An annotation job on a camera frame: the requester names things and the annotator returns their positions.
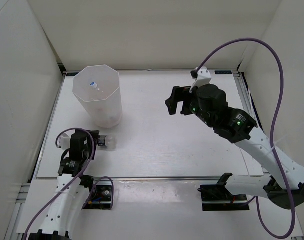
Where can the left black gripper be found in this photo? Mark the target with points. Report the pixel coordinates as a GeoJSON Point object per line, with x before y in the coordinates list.
{"type": "Point", "coordinates": [89, 141]}

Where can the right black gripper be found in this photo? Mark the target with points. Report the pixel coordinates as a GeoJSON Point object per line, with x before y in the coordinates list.
{"type": "Point", "coordinates": [179, 95]}

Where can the black label plastic bottle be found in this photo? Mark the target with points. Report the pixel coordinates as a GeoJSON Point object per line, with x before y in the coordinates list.
{"type": "Point", "coordinates": [106, 142]}

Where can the clear unlabelled plastic bottle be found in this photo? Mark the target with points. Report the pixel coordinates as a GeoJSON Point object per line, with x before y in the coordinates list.
{"type": "Point", "coordinates": [93, 86]}

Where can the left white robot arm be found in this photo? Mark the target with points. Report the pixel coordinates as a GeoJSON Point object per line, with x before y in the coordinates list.
{"type": "Point", "coordinates": [55, 220]}

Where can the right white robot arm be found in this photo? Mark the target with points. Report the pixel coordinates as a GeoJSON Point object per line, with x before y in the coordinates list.
{"type": "Point", "coordinates": [283, 184]}

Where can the white octagonal plastic bin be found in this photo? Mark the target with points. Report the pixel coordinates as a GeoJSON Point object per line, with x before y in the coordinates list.
{"type": "Point", "coordinates": [104, 109]}

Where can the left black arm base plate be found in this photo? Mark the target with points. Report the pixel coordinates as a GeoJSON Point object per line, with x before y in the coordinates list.
{"type": "Point", "coordinates": [101, 195]}

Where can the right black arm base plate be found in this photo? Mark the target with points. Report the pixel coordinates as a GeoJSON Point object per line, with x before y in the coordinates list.
{"type": "Point", "coordinates": [216, 198]}

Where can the white cable tie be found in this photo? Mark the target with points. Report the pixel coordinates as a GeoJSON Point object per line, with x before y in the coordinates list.
{"type": "Point", "coordinates": [280, 140]}

